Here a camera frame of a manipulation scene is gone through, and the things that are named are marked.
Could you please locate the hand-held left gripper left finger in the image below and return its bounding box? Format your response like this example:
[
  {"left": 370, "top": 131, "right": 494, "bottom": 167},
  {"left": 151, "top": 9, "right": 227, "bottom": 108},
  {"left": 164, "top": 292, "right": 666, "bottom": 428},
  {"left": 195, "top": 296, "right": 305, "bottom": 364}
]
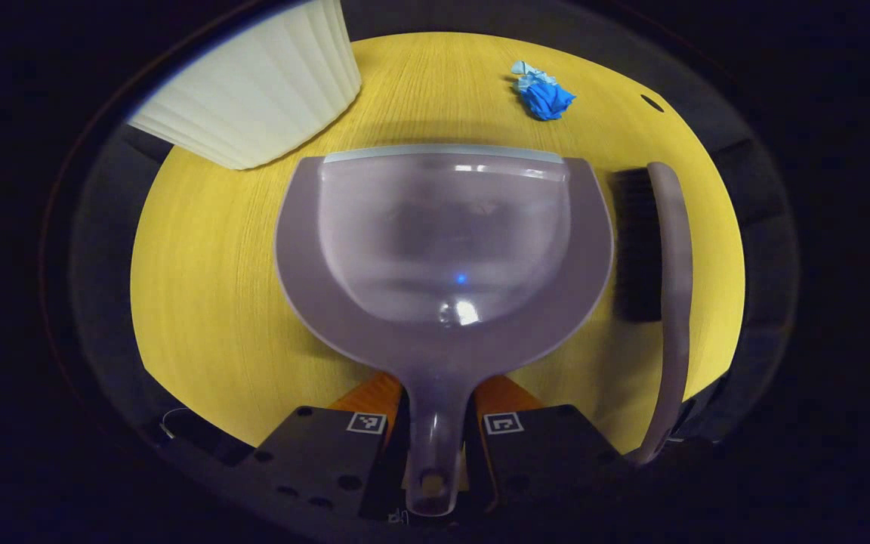
[{"left": 248, "top": 370, "right": 410, "bottom": 522}]

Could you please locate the light blue paper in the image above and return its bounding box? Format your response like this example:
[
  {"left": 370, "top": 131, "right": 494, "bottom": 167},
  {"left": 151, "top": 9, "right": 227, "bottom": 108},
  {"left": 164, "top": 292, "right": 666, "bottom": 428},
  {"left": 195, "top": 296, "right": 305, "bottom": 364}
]
[{"left": 511, "top": 60, "right": 558, "bottom": 90}]

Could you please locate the yellow wooden desktop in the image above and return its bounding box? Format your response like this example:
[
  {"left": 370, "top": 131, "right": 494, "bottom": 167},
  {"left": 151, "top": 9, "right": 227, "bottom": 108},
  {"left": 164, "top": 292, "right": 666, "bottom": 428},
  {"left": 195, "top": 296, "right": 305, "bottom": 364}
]
[{"left": 130, "top": 32, "right": 746, "bottom": 456}]

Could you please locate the mauve plastic dustpan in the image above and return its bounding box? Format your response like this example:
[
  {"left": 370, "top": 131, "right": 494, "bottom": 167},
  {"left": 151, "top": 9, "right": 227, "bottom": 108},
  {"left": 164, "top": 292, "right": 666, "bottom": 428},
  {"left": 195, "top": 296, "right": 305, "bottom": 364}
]
[{"left": 274, "top": 144, "right": 615, "bottom": 519}]

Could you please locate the white ribbed garbage bin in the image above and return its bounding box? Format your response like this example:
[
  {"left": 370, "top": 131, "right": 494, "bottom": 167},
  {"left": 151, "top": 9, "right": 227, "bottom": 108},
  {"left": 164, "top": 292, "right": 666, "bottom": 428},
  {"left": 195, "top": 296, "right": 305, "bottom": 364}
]
[{"left": 127, "top": 0, "right": 363, "bottom": 171}]

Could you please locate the dark blue paper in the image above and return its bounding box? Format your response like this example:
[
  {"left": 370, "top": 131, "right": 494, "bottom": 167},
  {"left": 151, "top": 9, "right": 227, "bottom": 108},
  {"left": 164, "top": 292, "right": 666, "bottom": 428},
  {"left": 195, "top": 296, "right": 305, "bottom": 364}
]
[{"left": 518, "top": 79, "right": 577, "bottom": 122}]

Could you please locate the small mauve broom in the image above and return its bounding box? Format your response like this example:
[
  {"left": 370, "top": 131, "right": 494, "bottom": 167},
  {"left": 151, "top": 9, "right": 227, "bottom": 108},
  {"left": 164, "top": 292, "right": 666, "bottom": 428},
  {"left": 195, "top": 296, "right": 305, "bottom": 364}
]
[{"left": 612, "top": 161, "right": 695, "bottom": 466}]

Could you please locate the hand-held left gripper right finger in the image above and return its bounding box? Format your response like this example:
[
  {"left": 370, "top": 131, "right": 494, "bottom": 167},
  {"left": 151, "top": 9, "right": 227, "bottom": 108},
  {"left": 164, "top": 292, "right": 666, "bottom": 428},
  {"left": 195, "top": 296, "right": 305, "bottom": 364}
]
[{"left": 464, "top": 373, "right": 628, "bottom": 515}]

